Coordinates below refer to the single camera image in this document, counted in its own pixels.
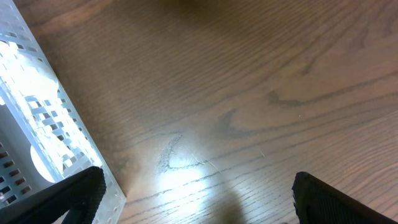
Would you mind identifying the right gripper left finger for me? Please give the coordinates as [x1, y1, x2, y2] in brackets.
[1, 166, 106, 224]

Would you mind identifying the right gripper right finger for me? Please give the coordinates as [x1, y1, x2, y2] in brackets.
[292, 172, 397, 224]

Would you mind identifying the clear white plastic basket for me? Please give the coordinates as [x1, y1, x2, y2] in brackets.
[1, 0, 126, 223]

